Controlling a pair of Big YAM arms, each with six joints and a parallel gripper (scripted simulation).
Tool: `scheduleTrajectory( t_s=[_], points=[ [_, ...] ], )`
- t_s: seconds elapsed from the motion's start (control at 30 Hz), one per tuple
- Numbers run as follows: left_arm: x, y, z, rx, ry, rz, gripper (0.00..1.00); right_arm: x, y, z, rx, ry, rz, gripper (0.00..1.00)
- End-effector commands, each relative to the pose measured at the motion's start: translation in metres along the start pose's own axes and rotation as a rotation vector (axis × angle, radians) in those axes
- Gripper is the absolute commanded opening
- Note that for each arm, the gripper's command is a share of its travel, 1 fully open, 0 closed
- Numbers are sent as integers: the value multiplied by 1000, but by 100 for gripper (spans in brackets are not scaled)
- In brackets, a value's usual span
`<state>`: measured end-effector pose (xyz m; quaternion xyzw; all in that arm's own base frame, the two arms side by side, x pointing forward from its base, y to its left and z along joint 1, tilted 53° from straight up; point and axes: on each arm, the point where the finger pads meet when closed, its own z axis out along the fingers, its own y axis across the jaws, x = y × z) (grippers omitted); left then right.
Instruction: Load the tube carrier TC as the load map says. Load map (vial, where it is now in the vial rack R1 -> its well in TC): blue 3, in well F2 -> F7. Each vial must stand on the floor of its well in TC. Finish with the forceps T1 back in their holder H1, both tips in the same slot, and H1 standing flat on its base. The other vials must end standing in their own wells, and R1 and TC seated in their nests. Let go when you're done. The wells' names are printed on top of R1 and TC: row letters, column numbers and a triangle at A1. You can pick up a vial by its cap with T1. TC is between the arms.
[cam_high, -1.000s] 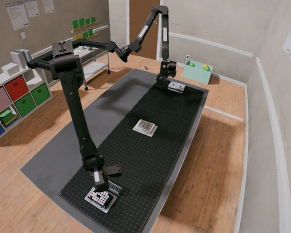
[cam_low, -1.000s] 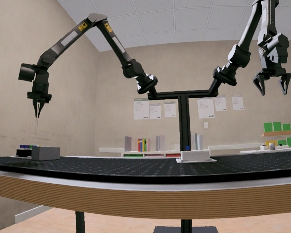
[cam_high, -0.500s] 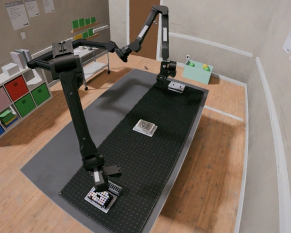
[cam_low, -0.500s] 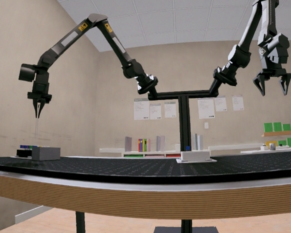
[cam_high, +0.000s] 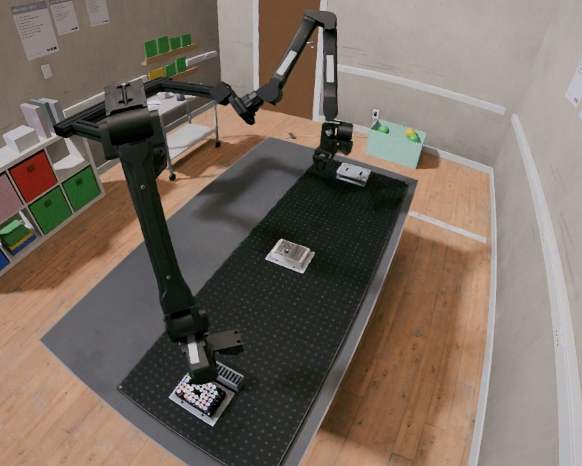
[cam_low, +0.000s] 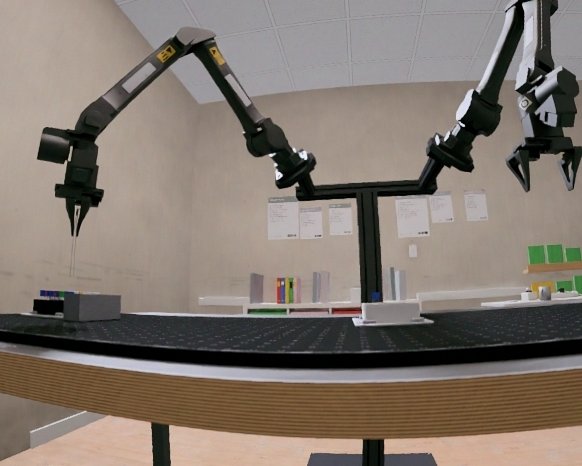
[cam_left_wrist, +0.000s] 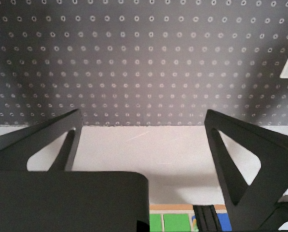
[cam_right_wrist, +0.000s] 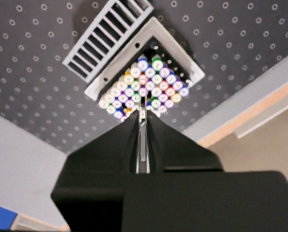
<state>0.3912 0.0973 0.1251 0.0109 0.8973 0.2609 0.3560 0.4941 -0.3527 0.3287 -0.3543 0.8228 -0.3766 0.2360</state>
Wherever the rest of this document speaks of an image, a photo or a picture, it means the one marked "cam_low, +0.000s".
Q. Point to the white rectangular tube rack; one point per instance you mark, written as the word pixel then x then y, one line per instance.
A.
pixel 386 312

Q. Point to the black vial rack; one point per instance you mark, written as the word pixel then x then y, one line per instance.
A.
pixel 48 307

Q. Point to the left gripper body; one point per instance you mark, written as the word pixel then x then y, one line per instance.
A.
pixel 544 145

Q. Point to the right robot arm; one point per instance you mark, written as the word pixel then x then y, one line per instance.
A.
pixel 55 143

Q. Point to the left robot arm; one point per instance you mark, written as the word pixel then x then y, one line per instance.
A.
pixel 557 111

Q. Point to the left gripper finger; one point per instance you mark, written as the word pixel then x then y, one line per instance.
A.
pixel 575 157
pixel 521 157

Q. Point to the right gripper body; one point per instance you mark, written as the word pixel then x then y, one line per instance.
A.
pixel 71 191

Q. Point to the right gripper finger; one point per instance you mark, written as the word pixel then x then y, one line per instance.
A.
pixel 85 203
pixel 70 210

